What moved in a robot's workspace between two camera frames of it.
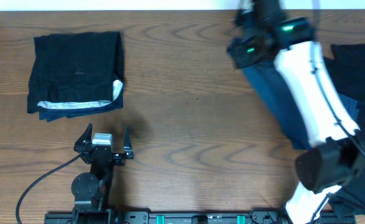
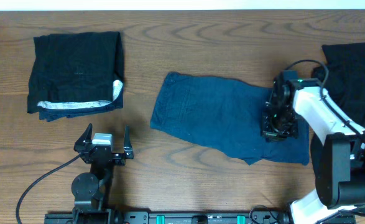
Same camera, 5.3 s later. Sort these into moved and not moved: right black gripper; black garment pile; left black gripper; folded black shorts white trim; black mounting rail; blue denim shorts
Moved: blue denim shorts; right black gripper
Not moved: left black gripper; black garment pile; black mounting rail; folded black shorts white trim
